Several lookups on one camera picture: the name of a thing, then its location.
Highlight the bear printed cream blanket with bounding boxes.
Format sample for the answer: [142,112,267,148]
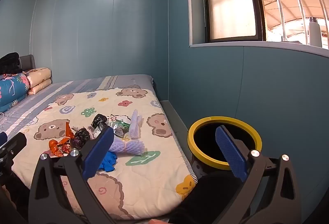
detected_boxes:
[12,88,197,221]

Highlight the green snack packet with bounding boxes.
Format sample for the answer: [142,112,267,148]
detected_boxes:
[112,120,131,136]

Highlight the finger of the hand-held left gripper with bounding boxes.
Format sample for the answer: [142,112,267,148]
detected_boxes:
[0,132,28,161]

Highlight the blue striped bed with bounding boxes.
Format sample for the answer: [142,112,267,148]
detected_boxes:
[0,74,192,170]

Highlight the black clothing pile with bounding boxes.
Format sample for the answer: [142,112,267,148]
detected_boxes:
[0,52,23,76]

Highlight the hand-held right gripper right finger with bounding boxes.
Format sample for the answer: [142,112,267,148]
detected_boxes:
[214,125,302,224]

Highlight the grey headboard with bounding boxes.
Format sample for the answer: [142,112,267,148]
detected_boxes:
[18,55,35,72]

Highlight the orange foil wrapper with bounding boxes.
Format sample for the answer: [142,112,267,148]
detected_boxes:
[49,121,75,158]

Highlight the white foam net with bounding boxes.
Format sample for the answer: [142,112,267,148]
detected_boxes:
[130,109,144,140]

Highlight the blue floral folded quilt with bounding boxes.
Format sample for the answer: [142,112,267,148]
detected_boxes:
[0,72,30,113]

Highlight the purple foam net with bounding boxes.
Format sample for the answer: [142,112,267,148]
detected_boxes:
[109,137,146,156]

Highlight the white outdoor cylinder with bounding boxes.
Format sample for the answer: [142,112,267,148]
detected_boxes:
[307,17,323,47]

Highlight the dark framed window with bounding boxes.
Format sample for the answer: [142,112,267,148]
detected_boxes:
[185,0,329,55]

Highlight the black bin with yellow rim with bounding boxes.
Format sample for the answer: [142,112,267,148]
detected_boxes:
[187,116,263,178]

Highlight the small black plastic bag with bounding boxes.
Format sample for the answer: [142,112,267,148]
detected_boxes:
[91,114,108,132]

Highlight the large black plastic bag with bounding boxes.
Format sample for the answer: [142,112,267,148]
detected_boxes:
[74,128,91,149]

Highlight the peach pillows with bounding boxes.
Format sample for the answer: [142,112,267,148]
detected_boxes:
[26,67,52,95]

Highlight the person's black trouser leg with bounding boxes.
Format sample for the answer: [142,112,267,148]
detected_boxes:
[168,171,257,224]

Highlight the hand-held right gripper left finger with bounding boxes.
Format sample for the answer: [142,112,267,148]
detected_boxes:
[28,125,116,224]

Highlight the blue glove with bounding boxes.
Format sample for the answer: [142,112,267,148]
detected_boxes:
[98,151,117,173]

